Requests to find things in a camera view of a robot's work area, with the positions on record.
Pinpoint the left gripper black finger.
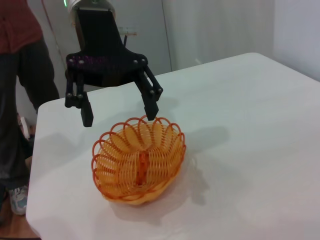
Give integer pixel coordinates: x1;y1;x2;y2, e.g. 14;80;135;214
133;64;165;122

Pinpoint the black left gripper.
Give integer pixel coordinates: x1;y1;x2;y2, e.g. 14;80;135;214
64;6;149;128

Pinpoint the orange wire basket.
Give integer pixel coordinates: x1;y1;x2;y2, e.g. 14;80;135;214
91;114;187;207

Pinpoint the white tablecloth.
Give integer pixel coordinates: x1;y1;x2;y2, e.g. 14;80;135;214
24;51;320;240

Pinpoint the grey white sneaker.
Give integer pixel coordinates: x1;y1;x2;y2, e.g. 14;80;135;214
8;185;29;216

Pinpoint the person in red shirt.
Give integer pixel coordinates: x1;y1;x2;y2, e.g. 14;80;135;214
0;0;61;223

